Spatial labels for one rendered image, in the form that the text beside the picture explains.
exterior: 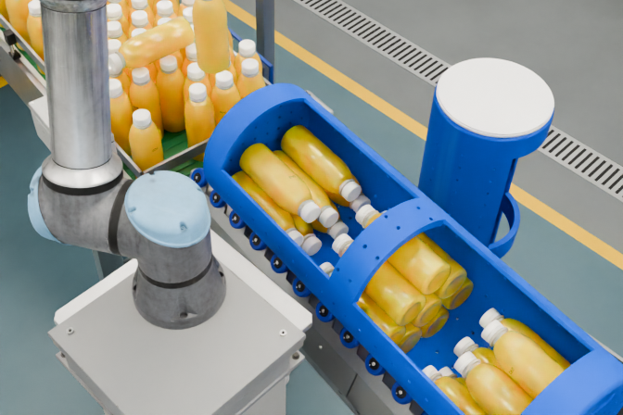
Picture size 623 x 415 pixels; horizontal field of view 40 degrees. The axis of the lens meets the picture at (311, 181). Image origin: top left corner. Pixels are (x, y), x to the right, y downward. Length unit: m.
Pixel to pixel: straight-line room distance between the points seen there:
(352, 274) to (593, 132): 2.27
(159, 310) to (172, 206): 0.20
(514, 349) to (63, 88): 0.81
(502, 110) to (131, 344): 1.07
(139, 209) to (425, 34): 2.86
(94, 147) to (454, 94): 1.06
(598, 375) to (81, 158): 0.84
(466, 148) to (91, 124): 1.05
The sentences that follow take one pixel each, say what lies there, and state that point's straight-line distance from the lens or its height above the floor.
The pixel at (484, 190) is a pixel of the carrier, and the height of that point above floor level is 0.85.
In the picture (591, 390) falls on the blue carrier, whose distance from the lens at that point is 1.40.
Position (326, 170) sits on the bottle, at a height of 1.13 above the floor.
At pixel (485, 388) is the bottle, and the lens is 1.47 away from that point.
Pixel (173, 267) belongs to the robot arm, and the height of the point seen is 1.36.
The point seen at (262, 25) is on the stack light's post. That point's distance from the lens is 2.37.
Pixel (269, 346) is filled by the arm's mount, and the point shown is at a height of 1.22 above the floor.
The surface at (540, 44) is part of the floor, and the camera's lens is 4.05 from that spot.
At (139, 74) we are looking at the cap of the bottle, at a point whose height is 1.10.
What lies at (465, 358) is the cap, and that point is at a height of 1.13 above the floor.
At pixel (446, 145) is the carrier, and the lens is 2.08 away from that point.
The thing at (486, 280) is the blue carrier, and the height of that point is 1.07.
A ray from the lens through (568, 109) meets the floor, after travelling 3.74.
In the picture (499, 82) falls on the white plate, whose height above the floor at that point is 1.04.
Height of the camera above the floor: 2.39
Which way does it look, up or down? 47 degrees down
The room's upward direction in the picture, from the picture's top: 2 degrees clockwise
